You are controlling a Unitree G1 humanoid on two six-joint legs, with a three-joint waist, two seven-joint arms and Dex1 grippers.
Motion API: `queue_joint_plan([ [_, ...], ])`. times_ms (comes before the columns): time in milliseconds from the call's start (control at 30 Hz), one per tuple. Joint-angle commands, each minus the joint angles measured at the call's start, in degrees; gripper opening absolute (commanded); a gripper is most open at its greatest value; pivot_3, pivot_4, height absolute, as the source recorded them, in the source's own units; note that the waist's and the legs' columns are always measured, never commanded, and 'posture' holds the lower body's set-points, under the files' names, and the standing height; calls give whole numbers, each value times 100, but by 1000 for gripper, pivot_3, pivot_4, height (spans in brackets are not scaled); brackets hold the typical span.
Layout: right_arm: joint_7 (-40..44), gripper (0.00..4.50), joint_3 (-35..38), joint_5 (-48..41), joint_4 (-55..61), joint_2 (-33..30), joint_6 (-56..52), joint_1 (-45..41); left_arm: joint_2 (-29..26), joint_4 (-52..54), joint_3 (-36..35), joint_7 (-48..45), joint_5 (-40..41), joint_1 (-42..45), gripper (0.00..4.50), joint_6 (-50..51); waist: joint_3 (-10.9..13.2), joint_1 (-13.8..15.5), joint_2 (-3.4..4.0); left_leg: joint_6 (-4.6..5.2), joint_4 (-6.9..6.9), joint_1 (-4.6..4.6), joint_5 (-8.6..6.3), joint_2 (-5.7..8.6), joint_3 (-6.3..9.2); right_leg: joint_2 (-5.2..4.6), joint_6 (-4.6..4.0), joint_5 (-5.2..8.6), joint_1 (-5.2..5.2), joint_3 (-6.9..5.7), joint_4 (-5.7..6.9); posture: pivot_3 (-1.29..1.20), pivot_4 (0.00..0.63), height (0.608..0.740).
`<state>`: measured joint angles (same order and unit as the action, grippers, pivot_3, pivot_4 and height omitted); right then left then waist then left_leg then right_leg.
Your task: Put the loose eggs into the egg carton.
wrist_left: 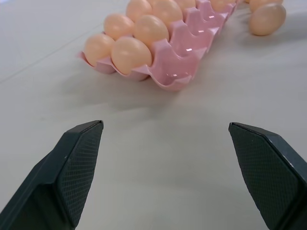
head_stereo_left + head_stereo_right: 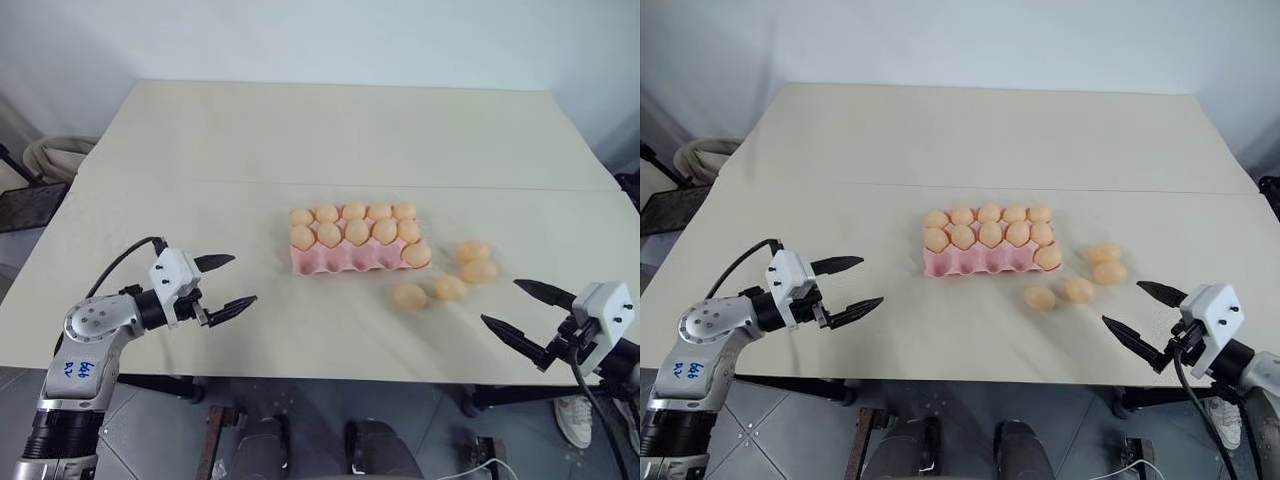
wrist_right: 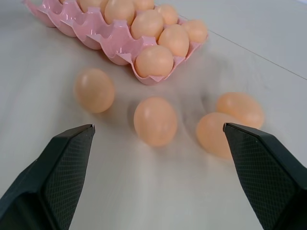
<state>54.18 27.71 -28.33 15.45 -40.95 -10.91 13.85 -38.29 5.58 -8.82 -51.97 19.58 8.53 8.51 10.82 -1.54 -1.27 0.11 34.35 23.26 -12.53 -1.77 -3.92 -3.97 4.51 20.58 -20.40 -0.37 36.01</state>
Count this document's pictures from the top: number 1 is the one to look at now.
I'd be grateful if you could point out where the pink plastic egg tray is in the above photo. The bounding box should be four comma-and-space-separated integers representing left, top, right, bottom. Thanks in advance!
76, 0, 243, 92

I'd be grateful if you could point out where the beige egg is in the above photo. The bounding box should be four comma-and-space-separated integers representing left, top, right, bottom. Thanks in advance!
248, 3, 287, 37
103, 13, 135, 41
111, 36, 153, 74
151, 0, 184, 25
133, 14, 169, 47
248, 0, 284, 13
126, 0, 154, 23
83, 34, 116, 66

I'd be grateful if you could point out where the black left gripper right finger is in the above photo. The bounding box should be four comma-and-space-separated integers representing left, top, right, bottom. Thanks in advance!
228, 122, 307, 230

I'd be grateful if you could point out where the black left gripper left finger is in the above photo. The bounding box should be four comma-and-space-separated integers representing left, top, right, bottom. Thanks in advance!
0, 120, 105, 230

